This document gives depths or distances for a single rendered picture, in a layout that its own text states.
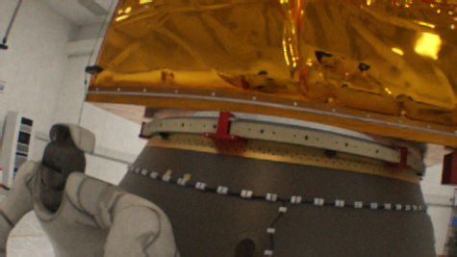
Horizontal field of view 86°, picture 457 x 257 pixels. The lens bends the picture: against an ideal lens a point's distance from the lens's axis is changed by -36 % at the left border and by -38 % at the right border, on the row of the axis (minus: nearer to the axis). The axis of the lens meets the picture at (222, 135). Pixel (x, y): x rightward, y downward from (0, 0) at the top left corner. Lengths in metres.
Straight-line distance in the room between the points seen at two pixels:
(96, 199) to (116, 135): 7.62
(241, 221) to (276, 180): 0.18
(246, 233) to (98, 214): 0.58
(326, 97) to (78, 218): 0.98
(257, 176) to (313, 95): 0.35
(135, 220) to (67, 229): 0.19
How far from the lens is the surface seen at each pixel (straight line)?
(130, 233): 0.52
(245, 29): 1.40
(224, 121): 1.24
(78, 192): 0.59
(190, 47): 1.42
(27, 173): 0.87
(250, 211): 1.11
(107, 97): 1.64
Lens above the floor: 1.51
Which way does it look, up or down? 7 degrees up
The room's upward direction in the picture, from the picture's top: 10 degrees clockwise
